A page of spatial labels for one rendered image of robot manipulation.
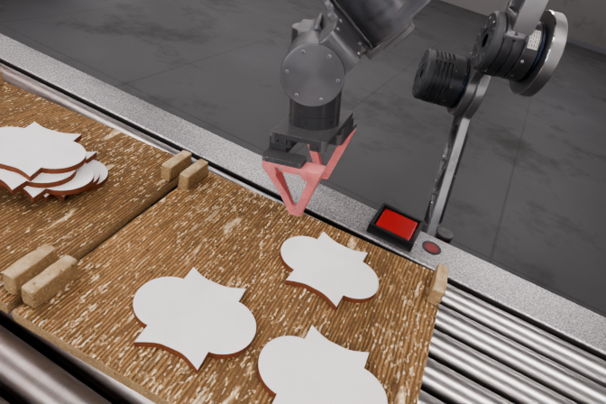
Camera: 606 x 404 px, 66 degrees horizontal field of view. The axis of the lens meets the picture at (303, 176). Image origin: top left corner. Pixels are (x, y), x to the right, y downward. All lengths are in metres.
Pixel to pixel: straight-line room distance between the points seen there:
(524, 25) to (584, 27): 8.18
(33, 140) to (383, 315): 0.52
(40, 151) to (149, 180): 0.15
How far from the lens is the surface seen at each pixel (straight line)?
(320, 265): 0.63
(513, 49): 1.19
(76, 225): 0.66
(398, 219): 0.80
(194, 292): 0.57
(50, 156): 0.71
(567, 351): 0.76
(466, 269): 0.79
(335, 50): 0.41
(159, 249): 0.63
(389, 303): 0.64
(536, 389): 0.68
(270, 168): 0.50
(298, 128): 0.52
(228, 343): 0.53
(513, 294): 0.80
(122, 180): 0.74
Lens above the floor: 1.37
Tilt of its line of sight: 32 degrees down
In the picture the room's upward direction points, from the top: 15 degrees clockwise
